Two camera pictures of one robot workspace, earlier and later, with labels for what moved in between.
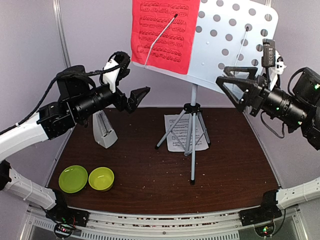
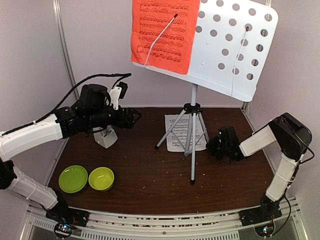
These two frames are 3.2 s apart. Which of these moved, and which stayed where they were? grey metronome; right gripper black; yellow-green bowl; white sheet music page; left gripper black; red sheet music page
Moved: left gripper black; right gripper black
Stayed: grey metronome; white sheet music page; yellow-green bowl; red sheet music page
